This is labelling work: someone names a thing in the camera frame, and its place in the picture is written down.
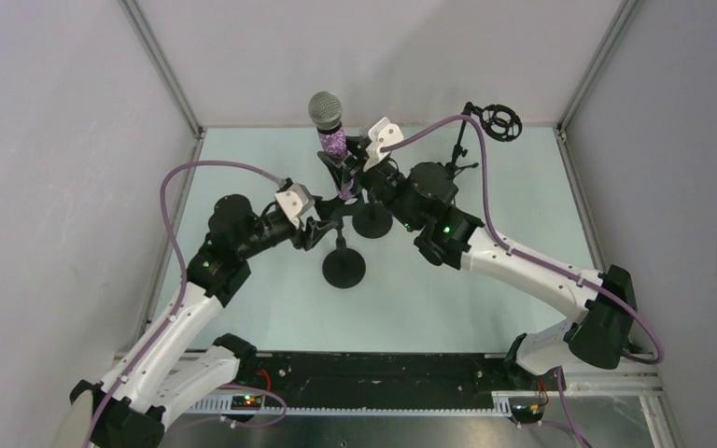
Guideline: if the purple glitter microphone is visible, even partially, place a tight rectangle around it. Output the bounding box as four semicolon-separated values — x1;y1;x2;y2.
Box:
308;91;356;201

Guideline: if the white slotted cable duct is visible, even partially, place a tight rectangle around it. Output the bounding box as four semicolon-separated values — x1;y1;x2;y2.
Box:
185;394;514;416

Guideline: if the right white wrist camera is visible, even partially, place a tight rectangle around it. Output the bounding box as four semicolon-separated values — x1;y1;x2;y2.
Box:
362;117;404;172

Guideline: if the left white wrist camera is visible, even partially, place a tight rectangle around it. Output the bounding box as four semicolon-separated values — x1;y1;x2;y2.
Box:
274;183;316;229

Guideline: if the black fork clip stand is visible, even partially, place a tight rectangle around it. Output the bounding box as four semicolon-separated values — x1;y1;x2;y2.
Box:
352;200;393;239

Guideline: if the black tripod shock mount stand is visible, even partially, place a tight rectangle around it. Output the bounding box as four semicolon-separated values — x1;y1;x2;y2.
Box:
444;102;523;180

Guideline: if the left controller board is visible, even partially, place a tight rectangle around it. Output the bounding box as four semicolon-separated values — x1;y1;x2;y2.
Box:
230;394;264;412

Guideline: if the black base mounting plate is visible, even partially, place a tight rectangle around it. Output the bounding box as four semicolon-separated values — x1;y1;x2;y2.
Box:
234;352;563;411

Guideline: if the right controller board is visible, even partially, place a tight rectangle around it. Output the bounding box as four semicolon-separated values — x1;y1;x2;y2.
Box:
510;403;547;426

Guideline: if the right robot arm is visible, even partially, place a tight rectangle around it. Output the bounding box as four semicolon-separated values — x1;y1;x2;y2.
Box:
317;132;636;375

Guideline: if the controller board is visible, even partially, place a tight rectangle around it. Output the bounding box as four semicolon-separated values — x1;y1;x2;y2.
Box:
230;394;264;412
510;403;547;426

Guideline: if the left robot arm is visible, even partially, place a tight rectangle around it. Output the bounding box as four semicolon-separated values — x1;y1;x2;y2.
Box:
54;185;338;447

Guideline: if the black ring clip stand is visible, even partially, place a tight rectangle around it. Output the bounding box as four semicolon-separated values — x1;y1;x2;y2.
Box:
315;196;366;289

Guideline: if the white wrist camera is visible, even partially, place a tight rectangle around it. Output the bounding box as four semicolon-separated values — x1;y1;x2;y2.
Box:
274;183;316;229
362;117;404;172

